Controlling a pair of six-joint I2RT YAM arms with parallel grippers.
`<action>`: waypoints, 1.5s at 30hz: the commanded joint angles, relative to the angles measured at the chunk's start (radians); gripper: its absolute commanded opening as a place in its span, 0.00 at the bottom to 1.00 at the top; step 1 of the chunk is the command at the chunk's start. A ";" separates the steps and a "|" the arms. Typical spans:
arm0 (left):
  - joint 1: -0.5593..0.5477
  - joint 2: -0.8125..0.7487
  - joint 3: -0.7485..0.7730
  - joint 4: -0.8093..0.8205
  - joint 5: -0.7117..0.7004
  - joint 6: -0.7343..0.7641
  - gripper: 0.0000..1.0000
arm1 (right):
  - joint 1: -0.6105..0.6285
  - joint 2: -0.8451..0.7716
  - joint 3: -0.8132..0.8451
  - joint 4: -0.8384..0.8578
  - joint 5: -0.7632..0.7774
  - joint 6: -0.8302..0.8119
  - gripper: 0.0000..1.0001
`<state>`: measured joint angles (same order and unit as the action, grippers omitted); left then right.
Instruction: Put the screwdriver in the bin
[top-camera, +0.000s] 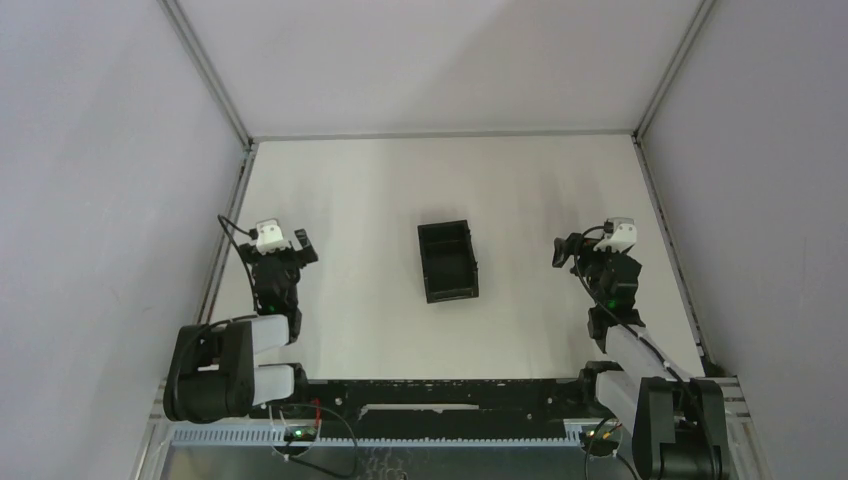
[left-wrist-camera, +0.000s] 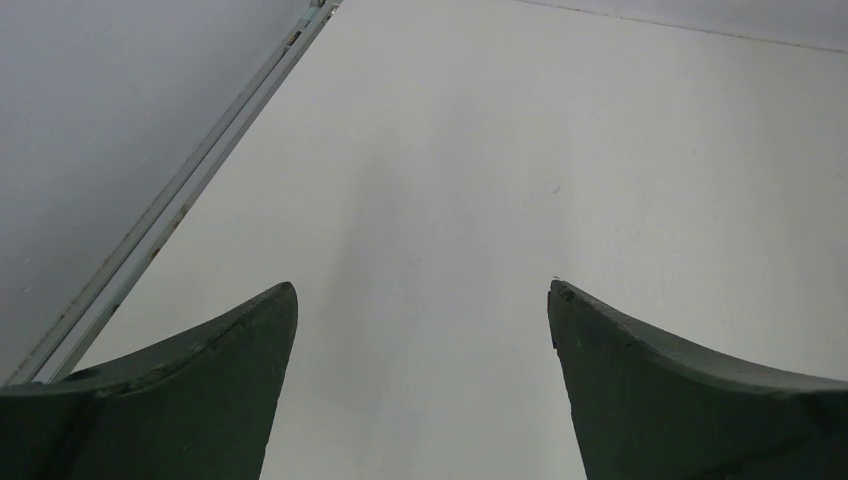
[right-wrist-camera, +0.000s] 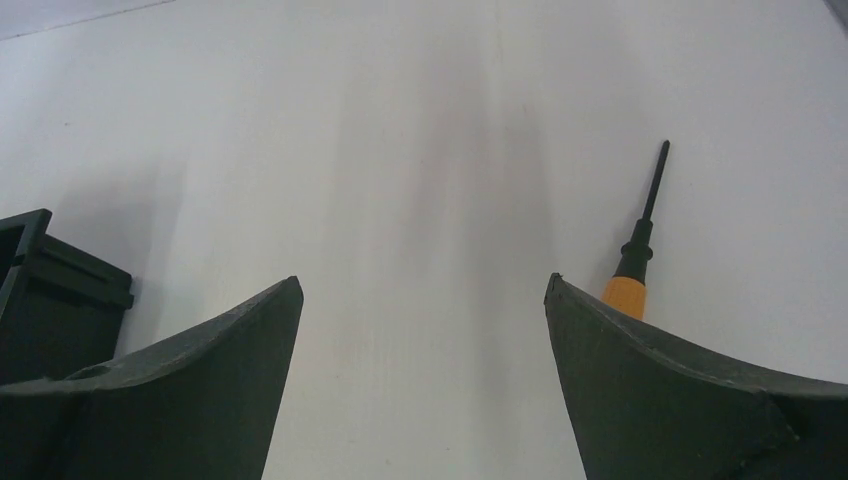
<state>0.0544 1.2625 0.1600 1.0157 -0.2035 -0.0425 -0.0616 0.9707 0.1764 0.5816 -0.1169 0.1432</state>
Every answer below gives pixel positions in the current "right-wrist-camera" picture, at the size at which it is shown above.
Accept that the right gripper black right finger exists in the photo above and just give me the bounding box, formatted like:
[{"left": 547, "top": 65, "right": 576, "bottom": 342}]
[{"left": 544, "top": 274, "right": 847, "bottom": 479}]

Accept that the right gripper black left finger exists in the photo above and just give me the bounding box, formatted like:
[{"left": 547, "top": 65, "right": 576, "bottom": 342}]
[{"left": 1, "top": 277, "right": 304, "bottom": 479}]

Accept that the orange handled black screwdriver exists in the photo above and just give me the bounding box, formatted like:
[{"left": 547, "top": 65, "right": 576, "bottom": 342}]
[{"left": 601, "top": 140, "right": 671, "bottom": 320}]

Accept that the black plastic bin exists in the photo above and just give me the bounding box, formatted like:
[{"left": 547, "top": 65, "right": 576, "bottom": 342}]
[{"left": 1, "top": 209, "right": 134, "bottom": 385}]

